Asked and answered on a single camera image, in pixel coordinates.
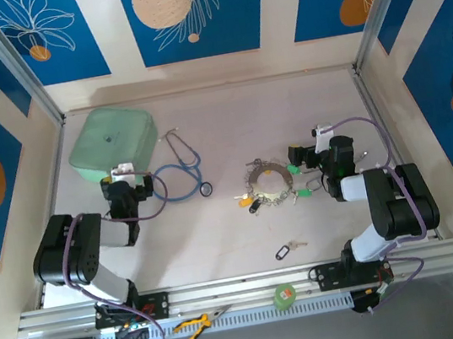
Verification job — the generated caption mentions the metal keyring disc with keys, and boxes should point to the metal keyring disc with keys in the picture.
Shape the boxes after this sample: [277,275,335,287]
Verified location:
[227,150,316,220]

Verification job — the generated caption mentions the silver key with black tag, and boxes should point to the silver key with black tag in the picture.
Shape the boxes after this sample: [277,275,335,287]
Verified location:
[272,238,310,263]

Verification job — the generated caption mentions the mint green zip pouch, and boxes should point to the mint green zip pouch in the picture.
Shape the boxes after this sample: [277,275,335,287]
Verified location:
[62,100,166,196]

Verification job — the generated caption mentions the blue stethoscope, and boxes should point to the blue stethoscope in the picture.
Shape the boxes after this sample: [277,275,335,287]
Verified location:
[143,123,216,206]

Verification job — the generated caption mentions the green tape roll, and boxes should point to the green tape roll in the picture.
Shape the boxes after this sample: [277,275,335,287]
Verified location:
[271,281,299,312]

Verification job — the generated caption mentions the yellow black pliers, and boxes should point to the yellow black pliers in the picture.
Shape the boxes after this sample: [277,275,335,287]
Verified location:
[170,304,239,339]

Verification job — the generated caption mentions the blue panel with beige circle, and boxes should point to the blue panel with beige circle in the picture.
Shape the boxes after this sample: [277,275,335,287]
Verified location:
[117,0,276,71]

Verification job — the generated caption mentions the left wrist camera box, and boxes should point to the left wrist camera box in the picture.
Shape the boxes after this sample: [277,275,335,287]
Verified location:
[108,160,138,186]

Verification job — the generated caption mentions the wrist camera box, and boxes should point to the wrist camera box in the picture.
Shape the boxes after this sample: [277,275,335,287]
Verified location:
[310,121,339,153]
[108,160,138,186]

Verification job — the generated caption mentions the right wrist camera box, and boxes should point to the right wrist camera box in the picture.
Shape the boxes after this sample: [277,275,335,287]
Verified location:
[310,121,339,153]

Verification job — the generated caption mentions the long aluminium base rail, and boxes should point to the long aluminium base rail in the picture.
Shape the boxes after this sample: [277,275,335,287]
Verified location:
[9,235,453,339]

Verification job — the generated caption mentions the grey slotted cable duct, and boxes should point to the grey slotted cable duct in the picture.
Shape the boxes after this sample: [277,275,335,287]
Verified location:
[94,291,355,339]

